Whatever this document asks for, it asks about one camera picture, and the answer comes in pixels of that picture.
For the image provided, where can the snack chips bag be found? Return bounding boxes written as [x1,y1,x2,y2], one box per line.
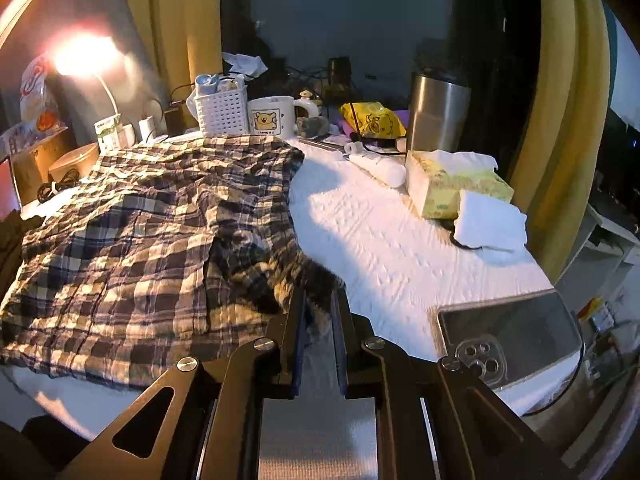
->
[20,54,64,139]

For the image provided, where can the smartphone in clear case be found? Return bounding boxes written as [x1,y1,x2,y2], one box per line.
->
[435,289,582,389]

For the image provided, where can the green white milk carton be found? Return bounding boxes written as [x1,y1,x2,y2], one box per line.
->
[94,114,124,154]

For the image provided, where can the white desk lamp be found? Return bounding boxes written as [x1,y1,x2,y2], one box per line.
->
[51,32,122,118]

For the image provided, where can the white perforated basket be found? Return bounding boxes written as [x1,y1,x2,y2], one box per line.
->
[186,74,250,136]

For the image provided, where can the coiled black cable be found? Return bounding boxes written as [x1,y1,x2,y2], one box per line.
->
[37,167,82,205]

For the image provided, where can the yellow curtain left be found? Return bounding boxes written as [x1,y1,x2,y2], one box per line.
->
[127,0,222,92]

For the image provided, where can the yellow cartoon pouch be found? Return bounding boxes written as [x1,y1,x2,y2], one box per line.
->
[340,102,406,140]

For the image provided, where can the plaid checkered pants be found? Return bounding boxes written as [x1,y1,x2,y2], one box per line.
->
[1,136,340,389]

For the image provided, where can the black power adapter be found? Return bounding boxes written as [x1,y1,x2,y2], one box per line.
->
[164,101,186,136]

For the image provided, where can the yellow curtain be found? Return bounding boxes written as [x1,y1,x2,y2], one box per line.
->
[510,0,611,282]
[127,0,222,92]

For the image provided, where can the stainless steel tumbler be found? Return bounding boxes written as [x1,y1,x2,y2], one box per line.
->
[407,73,471,152]

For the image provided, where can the yellow curtain right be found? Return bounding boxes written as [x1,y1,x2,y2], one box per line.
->
[510,0,611,282]

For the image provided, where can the white charger plug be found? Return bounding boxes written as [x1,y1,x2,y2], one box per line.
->
[138,116,156,143]

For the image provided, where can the black folded garment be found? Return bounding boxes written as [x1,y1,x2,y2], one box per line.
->
[0,210,44,300]

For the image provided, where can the white rolled tube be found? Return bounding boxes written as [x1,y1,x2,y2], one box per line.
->
[344,142,406,188]

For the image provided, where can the white folded cloth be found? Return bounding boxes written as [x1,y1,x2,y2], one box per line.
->
[454,190,527,252]

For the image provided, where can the white bear mug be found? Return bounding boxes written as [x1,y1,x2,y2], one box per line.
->
[247,96,320,140]

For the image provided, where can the brown cardboard box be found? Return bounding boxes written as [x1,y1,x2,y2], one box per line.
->
[10,128,77,205]

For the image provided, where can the yellow tissue box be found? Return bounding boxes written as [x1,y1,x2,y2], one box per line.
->
[406,150,514,220]

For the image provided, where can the tan plastic food container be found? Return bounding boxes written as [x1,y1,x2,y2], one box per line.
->
[49,143,100,182]

